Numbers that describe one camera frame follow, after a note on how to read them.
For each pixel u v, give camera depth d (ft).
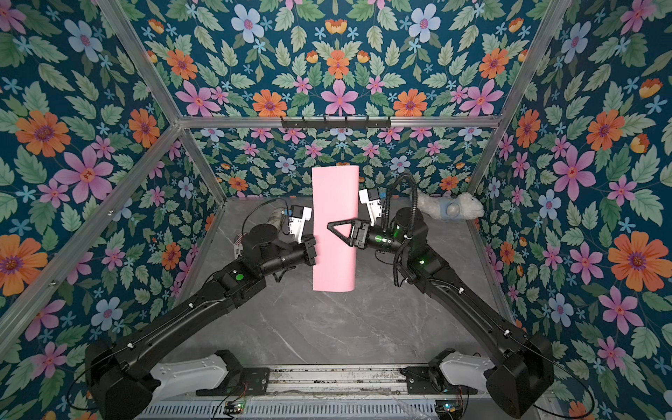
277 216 3.61
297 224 1.99
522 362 1.25
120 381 1.22
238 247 3.31
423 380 2.36
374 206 1.95
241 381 2.22
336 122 3.04
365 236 1.82
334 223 1.95
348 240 1.91
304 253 1.95
